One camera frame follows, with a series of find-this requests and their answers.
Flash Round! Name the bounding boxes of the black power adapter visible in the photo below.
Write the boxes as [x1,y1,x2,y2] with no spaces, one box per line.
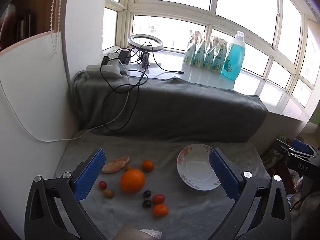
[117,50,131,64]

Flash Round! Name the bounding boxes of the white floral bowl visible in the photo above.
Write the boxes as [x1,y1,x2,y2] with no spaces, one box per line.
[177,144,222,191]

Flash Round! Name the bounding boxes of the white window frame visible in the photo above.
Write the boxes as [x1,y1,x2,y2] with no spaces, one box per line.
[102,0,320,108]

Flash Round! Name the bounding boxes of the white panel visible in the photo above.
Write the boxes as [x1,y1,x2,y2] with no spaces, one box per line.
[0,31,80,230]

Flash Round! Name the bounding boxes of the large orange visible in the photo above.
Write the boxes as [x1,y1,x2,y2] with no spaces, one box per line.
[120,169,146,194]

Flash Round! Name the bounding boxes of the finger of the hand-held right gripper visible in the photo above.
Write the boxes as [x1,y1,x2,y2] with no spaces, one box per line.
[272,139,297,160]
[291,138,317,154]

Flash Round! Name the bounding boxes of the long black cable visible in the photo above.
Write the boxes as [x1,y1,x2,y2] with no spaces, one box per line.
[100,62,148,132]

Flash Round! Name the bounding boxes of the black usb cable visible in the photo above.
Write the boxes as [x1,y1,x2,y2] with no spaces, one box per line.
[140,42,185,75]

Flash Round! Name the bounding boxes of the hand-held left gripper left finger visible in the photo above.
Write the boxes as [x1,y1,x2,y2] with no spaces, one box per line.
[24,148,107,240]

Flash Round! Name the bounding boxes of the grey fleece blanket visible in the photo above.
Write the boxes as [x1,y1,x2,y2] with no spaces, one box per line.
[54,70,272,240]

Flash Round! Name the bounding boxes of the brown wooden cabinet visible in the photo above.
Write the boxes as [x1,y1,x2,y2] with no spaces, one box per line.
[0,0,59,52]

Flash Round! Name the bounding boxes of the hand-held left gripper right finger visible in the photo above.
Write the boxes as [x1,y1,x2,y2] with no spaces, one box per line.
[209,147,293,240]

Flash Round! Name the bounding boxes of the small mandarin with stem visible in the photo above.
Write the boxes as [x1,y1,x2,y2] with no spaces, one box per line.
[142,160,155,172]

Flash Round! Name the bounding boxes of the blue detergent bottle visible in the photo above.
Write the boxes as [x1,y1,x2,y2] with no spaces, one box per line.
[220,31,246,81]

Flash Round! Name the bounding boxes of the white cable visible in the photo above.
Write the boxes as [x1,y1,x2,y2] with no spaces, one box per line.
[0,62,130,143]

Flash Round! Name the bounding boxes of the beige fuzzy object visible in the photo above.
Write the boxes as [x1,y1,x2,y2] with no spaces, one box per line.
[114,224,163,240]

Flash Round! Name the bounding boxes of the peeled pomelo segment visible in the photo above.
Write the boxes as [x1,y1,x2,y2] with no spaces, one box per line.
[101,155,131,174]

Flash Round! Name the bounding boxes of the white bead cord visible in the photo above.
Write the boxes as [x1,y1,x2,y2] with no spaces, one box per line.
[50,0,62,54]

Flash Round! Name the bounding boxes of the green carton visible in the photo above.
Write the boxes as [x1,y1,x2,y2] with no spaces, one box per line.
[262,134,288,170]

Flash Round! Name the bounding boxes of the ring light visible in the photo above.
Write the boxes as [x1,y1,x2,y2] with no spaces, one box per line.
[128,34,165,68]

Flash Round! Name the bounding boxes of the white power strip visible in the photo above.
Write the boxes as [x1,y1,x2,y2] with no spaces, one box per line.
[86,64,122,78]

